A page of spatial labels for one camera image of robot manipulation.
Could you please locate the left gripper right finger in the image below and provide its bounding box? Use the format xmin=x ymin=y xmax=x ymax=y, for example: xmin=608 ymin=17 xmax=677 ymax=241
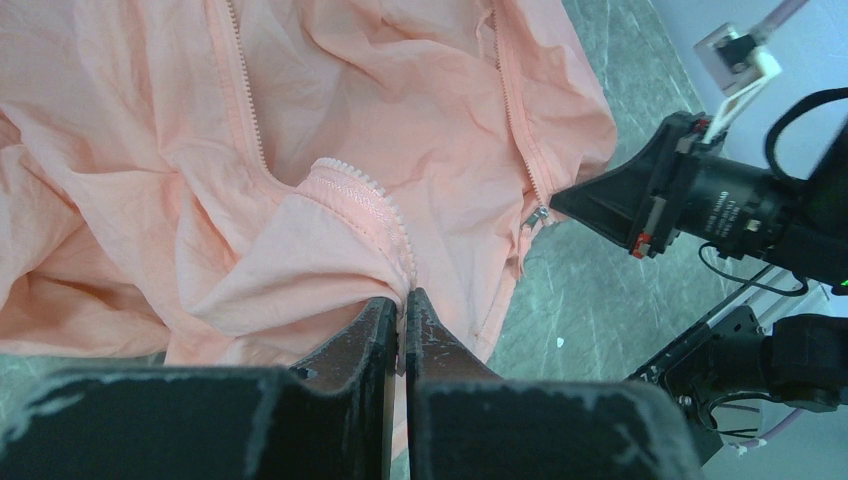
xmin=405 ymin=289 xmax=703 ymax=479

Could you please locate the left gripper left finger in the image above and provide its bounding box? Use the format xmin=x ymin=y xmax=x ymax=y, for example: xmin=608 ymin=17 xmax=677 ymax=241
xmin=1 ymin=298 xmax=396 ymax=479

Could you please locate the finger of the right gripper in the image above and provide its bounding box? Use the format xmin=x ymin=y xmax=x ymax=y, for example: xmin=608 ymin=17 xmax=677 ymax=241
xmin=550 ymin=117 xmax=683 ymax=255

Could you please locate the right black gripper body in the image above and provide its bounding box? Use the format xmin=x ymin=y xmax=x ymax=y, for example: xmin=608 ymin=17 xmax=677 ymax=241
xmin=629 ymin=112 xmax=799 ymax=259

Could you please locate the pink zip-up jacket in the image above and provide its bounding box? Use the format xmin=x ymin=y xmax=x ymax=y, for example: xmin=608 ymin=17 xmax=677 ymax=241
xmin=1 ymin=1 xmax=616 ymax=365

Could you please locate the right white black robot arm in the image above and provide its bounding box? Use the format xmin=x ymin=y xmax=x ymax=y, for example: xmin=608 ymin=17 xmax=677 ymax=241
xmin=550 ymin=88 xmax=847 ymax=430

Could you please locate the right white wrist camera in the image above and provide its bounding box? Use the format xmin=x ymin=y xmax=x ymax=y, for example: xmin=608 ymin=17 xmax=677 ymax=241
xmin=693 ymin=23 xmax=782 ymax=145

